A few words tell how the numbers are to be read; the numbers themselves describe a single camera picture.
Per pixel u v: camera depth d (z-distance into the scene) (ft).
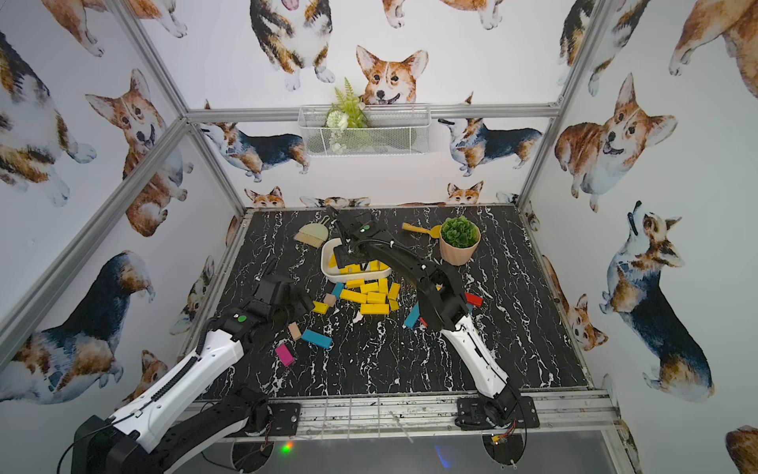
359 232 2.32
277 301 2.06
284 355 2.76
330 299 3.04
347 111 2.69
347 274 3.17
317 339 2.84
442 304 1.92
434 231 3.73
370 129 2.94
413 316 3.00
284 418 2.42
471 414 2.40
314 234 3.74
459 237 3.20
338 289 3.14
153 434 1.34
